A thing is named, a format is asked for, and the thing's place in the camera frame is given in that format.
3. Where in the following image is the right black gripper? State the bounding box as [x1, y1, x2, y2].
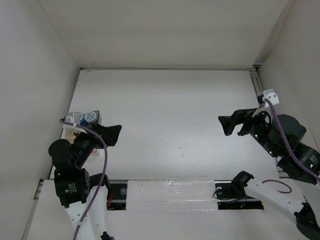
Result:
[217, 103, 280, 157]

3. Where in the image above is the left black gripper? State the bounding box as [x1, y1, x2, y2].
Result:
[71, 120, 121, 166]

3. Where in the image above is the blue paint jar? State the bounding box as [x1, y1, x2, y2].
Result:
[79, 112, 86, 126]
[84, 110, 101, 125]

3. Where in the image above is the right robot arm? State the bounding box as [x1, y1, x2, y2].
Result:
[218, 108, 320, 240]

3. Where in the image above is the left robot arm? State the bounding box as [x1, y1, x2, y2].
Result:
[48, 123, 122, 240]

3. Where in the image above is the clear plastic organizer tray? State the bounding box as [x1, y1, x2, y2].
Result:
[63, 110, 101, 143]

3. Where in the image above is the aluminium rail right side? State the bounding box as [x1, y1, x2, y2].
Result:
[249, 65, 264, 105]

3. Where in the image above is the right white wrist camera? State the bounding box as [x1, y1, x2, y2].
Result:
[262, 88, 280, 105]

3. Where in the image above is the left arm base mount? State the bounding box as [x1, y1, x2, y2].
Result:
[106, 182, 128, 211]

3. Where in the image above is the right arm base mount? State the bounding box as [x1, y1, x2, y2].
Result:
[212, 181, 264, 210]

